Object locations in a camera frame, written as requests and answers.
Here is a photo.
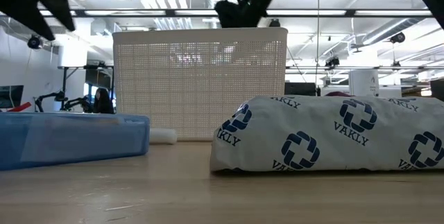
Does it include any white perforated plastic basket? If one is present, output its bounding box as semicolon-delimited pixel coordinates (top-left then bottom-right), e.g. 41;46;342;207
112;27;289;141

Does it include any white box lamp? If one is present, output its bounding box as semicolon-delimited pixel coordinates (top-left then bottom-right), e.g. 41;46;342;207
58;40;88;68

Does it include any black metal stand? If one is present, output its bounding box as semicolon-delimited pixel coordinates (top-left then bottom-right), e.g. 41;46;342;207
57;63;114;112

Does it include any dark computer monitor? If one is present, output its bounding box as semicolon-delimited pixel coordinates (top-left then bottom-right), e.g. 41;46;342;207
0;85;25;109

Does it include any red flat object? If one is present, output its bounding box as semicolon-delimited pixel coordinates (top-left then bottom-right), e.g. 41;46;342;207
6;101;32;113

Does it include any white cylindrical device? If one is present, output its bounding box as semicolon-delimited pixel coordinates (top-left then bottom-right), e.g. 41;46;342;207
348;69;380;97

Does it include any person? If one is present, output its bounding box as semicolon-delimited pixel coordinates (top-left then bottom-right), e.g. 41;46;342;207
92;87;115;114

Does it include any maroon object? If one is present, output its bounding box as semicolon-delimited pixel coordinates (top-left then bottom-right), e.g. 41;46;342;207
324;91;355;98

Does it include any blue first aid kit case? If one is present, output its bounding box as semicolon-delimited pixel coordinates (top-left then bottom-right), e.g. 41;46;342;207
0;112;151;172

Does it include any black screen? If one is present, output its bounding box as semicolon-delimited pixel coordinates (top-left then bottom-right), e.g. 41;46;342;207
284;82;317;97

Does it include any white gauze roll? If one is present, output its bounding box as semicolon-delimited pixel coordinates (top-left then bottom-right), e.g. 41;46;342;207
148;128;178;146

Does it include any white Vakly printed pouch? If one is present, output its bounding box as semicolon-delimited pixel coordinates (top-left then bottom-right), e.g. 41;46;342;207
210;94;444;173

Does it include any black round ceiling camera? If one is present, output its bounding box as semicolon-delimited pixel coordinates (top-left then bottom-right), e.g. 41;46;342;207
27;35;43;50
390;31;406;44

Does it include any horizontal frame beam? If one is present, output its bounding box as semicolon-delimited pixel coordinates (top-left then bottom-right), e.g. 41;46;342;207
0;8;434;19

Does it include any thin hanging cable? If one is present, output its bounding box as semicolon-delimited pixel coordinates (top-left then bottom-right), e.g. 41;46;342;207
316;0;321;96

